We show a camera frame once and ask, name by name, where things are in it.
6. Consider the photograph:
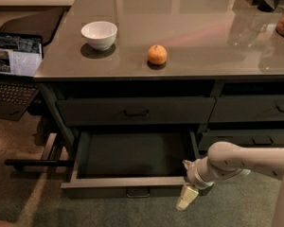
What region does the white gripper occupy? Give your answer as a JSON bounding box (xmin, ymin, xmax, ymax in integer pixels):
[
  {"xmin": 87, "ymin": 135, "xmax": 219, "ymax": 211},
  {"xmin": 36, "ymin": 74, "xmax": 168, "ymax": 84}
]
[{"xmin": 176, "ymin": 159, "xmax": 214, "ymax": 211}]

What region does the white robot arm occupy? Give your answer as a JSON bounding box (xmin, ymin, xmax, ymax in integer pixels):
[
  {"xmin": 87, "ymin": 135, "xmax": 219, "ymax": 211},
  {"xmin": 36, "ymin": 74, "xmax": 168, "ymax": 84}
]
[{"xmin": 176, "ymin": 142, "xmax": 284, "ymax": 227}]

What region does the open black laptop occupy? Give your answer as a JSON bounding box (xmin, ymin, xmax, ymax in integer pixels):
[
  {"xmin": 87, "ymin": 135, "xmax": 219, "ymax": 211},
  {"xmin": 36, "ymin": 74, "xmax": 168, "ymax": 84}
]
[{"xmin": 0, "ymin": 32, "xmax": 44, "ymax": 121}]

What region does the orange mandarin fruit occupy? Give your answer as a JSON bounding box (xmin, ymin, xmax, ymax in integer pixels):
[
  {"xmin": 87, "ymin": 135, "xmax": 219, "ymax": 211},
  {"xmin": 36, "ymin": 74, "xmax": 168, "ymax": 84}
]
[{"xmin": 147, "ymin": 44, "xmax": 168, "ymax": 65}]

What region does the black bar stand base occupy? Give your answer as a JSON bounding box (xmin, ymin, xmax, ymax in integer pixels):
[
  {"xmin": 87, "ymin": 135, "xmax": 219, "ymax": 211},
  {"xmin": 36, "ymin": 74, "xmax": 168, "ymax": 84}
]
[{"xmin": 5, "ymin": 159, "xmax": 74, "ymax": 168}]

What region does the white ceramic bowl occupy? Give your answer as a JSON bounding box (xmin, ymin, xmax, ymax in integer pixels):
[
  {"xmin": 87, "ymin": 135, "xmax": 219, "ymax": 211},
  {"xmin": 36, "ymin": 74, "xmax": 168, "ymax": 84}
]
[{"xmin": 81, "ymin": 21, "xmax": 117, "ymax": 51}]

